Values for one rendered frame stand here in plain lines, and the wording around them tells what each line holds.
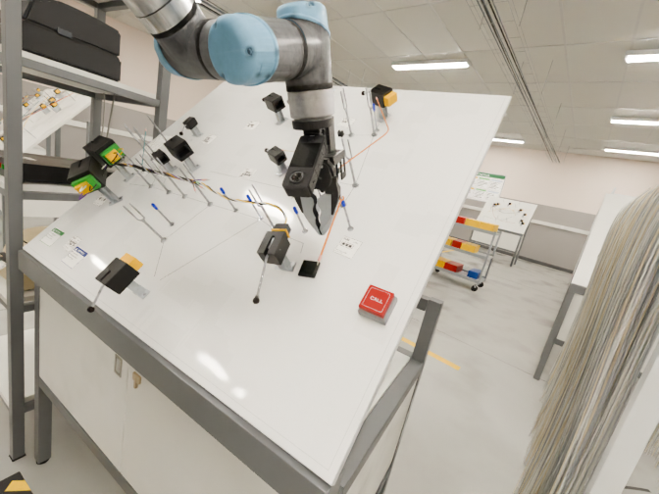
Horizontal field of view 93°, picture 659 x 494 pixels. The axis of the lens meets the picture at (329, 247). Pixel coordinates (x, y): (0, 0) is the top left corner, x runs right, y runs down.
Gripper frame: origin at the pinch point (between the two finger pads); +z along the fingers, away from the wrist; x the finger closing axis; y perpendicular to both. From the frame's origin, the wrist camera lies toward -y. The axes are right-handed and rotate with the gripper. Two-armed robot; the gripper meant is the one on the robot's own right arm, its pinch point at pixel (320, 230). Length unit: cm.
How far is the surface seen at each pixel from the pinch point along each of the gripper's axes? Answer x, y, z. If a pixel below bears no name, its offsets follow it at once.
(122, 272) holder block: 42.6, -13.3, 7.9
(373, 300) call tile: -11.7, -5.5, 10.4
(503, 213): -149, 836, 340
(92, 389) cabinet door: 67, -21, 47
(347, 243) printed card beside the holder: -2.2, 9.0, 7.4
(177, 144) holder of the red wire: 56, 25, -12
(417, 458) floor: -19, 44, 150
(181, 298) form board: 32.5, -9.3, 16.0
